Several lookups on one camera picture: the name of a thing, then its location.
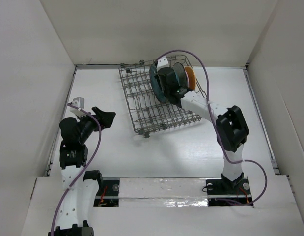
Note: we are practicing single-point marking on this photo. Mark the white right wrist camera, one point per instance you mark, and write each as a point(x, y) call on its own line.
point(162, 63)

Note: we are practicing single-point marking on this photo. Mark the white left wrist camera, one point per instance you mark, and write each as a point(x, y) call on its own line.
point(78, 103)

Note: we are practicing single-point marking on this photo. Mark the woven-pattern orange plate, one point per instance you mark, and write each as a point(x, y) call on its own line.
point(191, 77)

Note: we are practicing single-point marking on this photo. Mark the cream plate tree drawing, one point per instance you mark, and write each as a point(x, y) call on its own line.
point(180, 72)

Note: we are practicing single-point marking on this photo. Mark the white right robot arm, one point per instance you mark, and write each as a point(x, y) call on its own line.
point(231, 130)

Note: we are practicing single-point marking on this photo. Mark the dark teal glazed plate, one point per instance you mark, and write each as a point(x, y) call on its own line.
point(159, 86)

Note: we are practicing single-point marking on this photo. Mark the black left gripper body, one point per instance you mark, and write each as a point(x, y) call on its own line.
point(87, 125)

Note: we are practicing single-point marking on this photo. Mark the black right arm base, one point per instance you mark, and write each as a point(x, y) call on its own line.
point(216, 187)

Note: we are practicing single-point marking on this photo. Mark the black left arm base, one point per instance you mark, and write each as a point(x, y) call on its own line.
point(108, 195)

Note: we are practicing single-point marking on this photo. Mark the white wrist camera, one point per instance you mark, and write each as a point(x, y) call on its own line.
point(162, 63)
point(78, 103)

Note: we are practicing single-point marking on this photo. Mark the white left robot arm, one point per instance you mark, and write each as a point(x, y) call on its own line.
point(80, 186)

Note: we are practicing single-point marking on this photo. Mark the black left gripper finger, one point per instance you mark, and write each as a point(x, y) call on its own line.
point(101, 115)
point(106, 122)

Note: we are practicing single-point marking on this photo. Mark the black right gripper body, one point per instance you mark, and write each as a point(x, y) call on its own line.
point(165, 92)

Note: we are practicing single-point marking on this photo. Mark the grey wire dish rack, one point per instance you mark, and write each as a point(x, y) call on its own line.
point(149, 114)

